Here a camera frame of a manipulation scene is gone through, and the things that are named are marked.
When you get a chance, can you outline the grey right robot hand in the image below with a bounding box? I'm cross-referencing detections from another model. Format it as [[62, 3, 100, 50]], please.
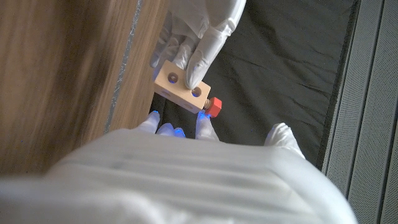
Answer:
[[0, 110, 358, 224]]

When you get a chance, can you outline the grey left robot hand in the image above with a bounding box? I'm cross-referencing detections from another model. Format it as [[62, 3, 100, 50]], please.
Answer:
[[149, 0, 247, 90]]

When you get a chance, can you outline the wooden block with holes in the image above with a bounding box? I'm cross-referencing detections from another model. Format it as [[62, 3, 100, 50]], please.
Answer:
[[154, 59, 212, 114]]

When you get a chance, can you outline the red-headed wooden screw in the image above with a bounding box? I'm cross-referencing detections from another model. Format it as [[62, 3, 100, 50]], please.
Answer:
[[203, 96, 223, 118]]

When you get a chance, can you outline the grey tape outline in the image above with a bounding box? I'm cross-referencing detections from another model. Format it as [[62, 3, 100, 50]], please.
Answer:
[[104, 0, 144, 134]]

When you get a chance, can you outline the black backdrop curtain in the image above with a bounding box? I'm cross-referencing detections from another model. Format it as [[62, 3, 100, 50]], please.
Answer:
[[149, 0, 361, 170]]

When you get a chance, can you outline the grey perforated panel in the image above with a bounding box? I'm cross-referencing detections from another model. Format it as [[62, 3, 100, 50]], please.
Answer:
[[322, 0, 398, 224]]

